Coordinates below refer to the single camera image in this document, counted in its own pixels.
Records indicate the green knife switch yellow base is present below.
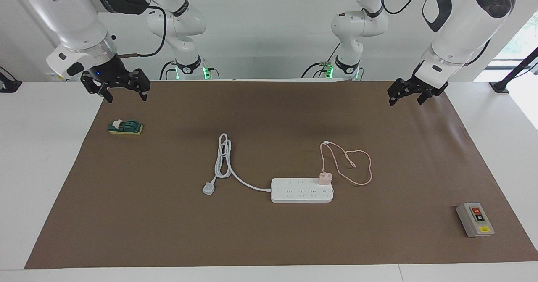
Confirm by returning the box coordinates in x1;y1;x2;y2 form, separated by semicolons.
108;119;144;136

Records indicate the black arm base cable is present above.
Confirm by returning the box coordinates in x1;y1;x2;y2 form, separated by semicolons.
301;42;341;79
160;61;220;81

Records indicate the white power strip with cord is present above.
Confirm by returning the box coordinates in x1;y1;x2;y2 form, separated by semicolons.
203;133;334;203

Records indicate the black left arm base cable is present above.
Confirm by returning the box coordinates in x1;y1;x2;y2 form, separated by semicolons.
301;42;341;79

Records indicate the black slanted stand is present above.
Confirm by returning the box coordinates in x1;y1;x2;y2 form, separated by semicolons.
489;47;538;94

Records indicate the black table clamp mount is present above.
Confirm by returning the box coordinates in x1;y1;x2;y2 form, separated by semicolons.
0;66;22;93

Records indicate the pink charging cable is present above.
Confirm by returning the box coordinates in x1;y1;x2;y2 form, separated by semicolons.
320;141;373;186

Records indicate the grey push button switch box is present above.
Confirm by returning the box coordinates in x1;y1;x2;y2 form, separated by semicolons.
456;202;495;238

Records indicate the brown table mat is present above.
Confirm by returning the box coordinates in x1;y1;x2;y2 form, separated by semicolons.
24;80;538;269

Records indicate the black right arm base cable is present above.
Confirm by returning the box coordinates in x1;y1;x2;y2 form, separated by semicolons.
160;61;220;81

